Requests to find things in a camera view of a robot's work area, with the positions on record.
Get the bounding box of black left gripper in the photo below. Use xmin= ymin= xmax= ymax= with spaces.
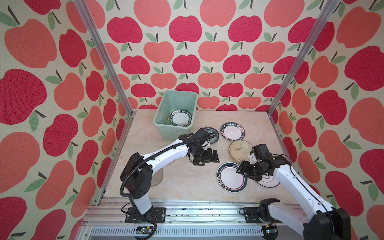
xmin=193 ymin=145 xmax=221 ymax=165

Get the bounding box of large green red ring plate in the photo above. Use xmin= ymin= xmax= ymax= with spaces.
xmin=217 ymin=163 xmax=248 ymax=193

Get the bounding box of green rim text plate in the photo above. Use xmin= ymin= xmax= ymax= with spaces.
xmin=221 ymin=122 xmax=246 ymax=142
xmin=170 ymin=109 xmax=193 ymax=127

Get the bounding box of yellow dotted plate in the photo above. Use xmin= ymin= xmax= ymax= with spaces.
xmin=168 ymin=114 xmax=172 ymax=126

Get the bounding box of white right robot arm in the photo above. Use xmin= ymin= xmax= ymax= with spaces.
xmin=237 ymin=144 xmax=352 ymax=240

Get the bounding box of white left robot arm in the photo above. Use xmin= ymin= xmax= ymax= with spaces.
xmin=119 ymin=128 xmax=220 ymax=225

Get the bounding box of light green plastic bin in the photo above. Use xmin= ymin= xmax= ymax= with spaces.
xmin=153 ymin=90 xmax=198 ymax=141

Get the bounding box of white plate black flower outline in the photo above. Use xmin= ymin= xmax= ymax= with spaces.
xmin=257 ymin=176 xmax=280 ymax=188

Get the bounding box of blue floral pattern plate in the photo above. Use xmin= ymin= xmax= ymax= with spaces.
xmin=204 ymin=127 xmax=220 ymax=144

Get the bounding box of beige speckled ceramic plate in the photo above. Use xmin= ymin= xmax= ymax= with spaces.
xmin=229 ymin=140 xmax=253 ymax=163

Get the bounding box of grey glass plate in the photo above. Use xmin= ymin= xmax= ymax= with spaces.
xmin=151 ymin=168 xmax=164 ymax=187

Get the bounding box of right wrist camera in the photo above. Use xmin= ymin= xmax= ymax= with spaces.
xmin=249 ymin=154 xmax=259 ymax=165

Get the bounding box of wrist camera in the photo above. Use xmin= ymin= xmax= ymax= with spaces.
xmin=249 ymin=154 xmax=259 ymax=165
xmin=201 ymin=140 xmax=210 ymax=149

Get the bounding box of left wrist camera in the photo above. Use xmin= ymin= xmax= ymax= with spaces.
xmin=201 ymin=140 xmax=210 ymax=149

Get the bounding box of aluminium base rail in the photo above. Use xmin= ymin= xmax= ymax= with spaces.
xmin=74 ymin=197 xmax=264 ymax=240

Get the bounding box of left aluminium frame post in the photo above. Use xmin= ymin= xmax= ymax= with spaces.
xmin=74 ymin=0 xmax=133 ymax=117

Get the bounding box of aluminium frame post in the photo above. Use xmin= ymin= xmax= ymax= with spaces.
xmin=74 ymin=0 xmax=133 ymax=117
xmin=268 ymin=0 xmax=341 ymax=118

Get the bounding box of right aluminium frame post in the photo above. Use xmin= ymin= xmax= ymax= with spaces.
xmin=268 ymin=0 xmax=341 ymax=118

